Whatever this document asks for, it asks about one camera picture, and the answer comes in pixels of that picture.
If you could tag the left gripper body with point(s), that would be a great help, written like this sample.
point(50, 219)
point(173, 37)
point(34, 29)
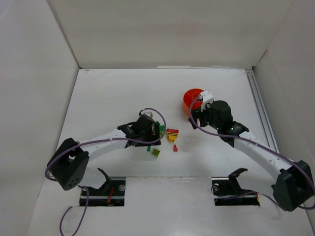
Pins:
point(152, 130)

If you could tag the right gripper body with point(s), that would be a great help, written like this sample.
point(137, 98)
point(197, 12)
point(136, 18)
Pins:
point(197, 120)

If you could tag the lime green small lego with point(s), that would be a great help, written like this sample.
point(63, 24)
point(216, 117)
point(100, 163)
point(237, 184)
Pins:
point(155, 153)

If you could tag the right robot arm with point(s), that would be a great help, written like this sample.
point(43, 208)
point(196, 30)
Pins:
point(290, 184)

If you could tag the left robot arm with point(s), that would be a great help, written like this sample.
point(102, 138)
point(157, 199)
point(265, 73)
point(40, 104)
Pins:
point(69, 164)

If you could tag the orange round divided container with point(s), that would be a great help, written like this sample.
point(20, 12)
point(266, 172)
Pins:
point(188, 98)

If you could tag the red yellow striped lego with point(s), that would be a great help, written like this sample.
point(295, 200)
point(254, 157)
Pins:
point(172, 134)

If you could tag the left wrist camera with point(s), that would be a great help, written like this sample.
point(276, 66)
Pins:
point(147, 113)

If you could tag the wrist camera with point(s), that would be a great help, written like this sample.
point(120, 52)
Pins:
point(147, 113)
point(206, 98)

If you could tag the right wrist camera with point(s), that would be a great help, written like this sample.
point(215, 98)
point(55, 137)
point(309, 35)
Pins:
point(206, 98)

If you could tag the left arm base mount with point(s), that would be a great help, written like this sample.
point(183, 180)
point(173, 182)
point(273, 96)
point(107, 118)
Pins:
point(103, 190)

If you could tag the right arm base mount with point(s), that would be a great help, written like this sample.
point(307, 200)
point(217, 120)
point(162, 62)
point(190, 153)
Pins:
point(228, 192)

